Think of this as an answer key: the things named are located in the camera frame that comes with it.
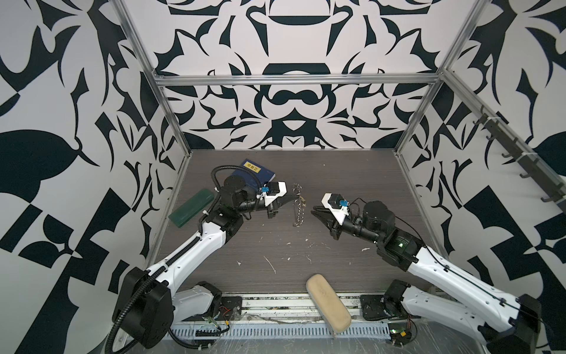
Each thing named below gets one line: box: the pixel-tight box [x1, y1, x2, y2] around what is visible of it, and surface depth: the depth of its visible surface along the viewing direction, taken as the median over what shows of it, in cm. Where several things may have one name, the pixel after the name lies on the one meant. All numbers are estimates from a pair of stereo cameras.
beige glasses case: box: [305, 273, 352, 333], surface depth 74 cm
